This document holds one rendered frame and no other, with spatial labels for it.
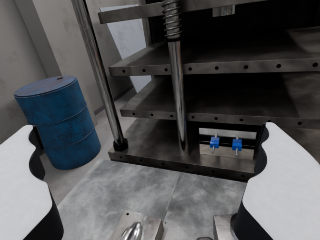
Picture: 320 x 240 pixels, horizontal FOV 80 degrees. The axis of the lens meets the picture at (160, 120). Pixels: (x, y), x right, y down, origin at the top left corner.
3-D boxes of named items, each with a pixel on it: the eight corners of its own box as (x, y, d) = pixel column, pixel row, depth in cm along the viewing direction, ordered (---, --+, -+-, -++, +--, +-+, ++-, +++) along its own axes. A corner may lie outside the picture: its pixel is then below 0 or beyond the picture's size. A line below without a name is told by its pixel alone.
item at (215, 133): (253, 160, 99) (256, 132, 90) (199, 153, 108) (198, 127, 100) (249, 113, 138) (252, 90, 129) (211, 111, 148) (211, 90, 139)
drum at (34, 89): (80, 135, 299) (55, 73, 250) (111, 144, 266) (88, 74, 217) (41, 162, 252) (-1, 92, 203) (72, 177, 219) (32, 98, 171)
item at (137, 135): (379, 202, 78) (385, 192, 75) (109, 159, 124) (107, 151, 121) (316, 107, 144) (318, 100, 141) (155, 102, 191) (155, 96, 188)
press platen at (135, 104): (360, 132, 76) (365, 121, 74) (121, 116, 116) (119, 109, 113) (308, 73, 135) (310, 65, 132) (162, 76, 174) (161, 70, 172)
